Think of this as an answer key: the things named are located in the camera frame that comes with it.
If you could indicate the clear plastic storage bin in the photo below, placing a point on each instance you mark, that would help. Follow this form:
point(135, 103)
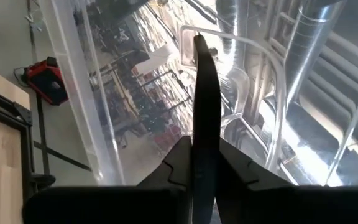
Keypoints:
point(79, 93)

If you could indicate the silver ceiling air duct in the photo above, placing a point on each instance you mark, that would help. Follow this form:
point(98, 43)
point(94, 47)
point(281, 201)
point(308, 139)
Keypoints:
point(312, 40)

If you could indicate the large red shelf rack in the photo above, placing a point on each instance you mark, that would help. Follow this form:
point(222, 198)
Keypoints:
point(168, 137)

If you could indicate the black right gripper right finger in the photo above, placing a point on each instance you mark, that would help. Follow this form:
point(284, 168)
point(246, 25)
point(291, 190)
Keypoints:
point(291, 207)

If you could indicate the red and black floor device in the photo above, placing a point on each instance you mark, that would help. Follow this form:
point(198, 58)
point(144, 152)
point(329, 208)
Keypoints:
point(47, 81)

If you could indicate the round black table foot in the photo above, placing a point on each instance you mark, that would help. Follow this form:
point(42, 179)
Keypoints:
point(42, 181)

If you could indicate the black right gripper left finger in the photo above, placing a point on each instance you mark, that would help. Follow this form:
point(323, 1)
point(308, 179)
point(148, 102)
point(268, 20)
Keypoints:
point(104, 205)

